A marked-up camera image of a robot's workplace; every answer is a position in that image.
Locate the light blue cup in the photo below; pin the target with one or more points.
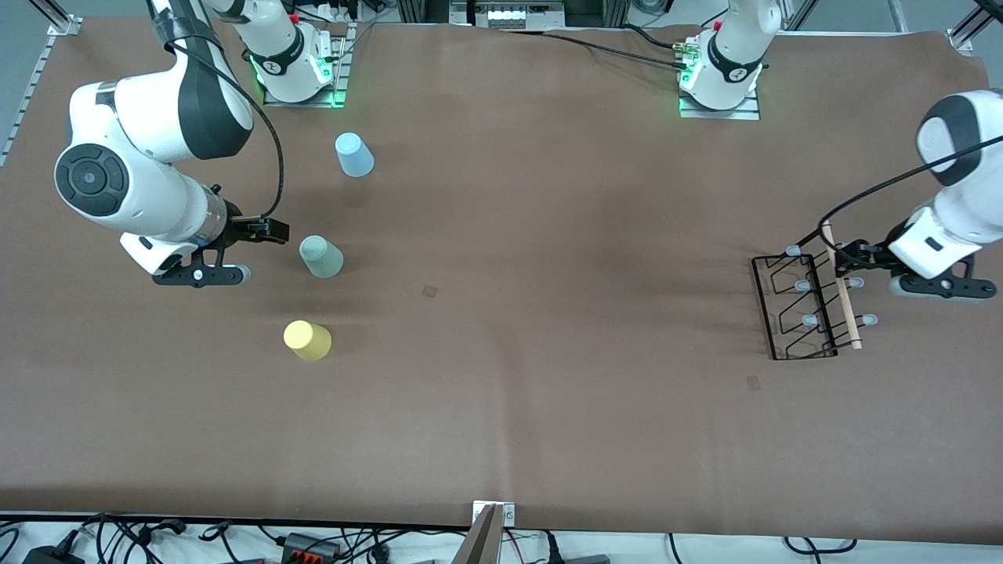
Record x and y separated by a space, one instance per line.
354 157

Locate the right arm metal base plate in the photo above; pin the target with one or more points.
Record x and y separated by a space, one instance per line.
343 55

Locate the perforated metal rail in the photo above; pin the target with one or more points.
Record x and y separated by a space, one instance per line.
33 90

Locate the white power strip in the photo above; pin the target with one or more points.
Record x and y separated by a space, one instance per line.
337 12

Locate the aluminium frame profile with bracket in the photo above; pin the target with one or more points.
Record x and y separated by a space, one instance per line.
64 26
960 41

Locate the pale green cup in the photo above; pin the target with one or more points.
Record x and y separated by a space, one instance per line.
321 258

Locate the black power adapter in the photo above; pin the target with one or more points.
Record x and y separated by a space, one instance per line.
51 556

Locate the aluminium post with bracket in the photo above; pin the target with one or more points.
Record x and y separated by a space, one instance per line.
479 544

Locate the grey flat box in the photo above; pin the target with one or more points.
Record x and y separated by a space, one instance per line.
588 560

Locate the black plug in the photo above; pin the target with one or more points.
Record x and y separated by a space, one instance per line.
552 552

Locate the white connector terminal block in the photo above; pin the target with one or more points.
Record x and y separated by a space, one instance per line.
505 14

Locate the grey frame strut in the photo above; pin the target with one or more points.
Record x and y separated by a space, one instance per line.
899 16

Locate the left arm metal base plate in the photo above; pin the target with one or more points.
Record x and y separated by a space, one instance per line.
721 114

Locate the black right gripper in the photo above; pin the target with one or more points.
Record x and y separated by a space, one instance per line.
238 229

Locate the black orange connector block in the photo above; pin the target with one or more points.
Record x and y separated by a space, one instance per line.
309 547

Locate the yellow cup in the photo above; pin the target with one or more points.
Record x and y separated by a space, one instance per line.
307 341

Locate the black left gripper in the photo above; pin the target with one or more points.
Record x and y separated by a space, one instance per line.
872 253

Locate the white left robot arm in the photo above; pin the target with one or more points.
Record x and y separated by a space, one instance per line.
964 196

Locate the brown table cover sheet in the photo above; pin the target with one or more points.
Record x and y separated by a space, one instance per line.
548 196

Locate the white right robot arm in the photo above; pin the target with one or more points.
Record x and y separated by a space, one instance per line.
157 110

